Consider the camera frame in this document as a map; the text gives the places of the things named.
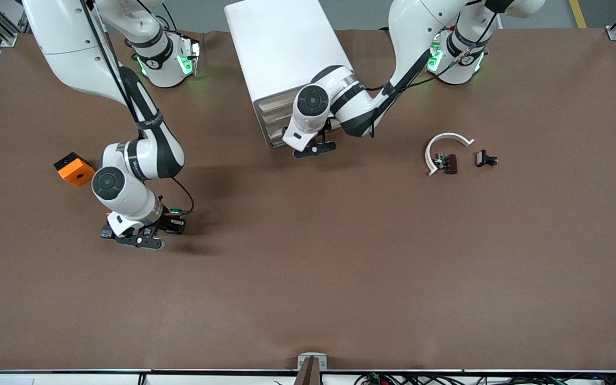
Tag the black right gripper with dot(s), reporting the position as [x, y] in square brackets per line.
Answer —
[170, 223]

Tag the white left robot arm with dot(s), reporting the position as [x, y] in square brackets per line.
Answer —
[409, 32]

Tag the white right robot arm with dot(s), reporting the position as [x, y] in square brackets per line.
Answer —
[72, 43]

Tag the yellow mushroom push button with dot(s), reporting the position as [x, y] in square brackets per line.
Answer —
[106, 233]

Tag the brown terminal block component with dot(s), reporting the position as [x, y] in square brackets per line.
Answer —
[451, 163]

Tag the brown table cover mat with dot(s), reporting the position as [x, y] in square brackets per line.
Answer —
[308, 267]

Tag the small black clip component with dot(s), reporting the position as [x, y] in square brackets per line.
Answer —
[482, 158]

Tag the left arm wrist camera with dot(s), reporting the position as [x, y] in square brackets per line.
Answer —
[316, 148]

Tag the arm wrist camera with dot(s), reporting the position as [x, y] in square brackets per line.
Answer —
[316, 148]
[139, 241]

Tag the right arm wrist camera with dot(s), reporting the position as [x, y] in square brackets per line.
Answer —
[139, 241]

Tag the orange black button enclosure box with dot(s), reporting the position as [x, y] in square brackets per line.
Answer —
[75, 174]

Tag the white curved plastic bracket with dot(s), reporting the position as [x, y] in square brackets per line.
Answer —
[448, 135]

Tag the white table edge rail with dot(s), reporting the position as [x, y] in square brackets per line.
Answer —
[72, 378]

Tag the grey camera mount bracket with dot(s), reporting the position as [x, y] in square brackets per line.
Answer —
[312, 362]

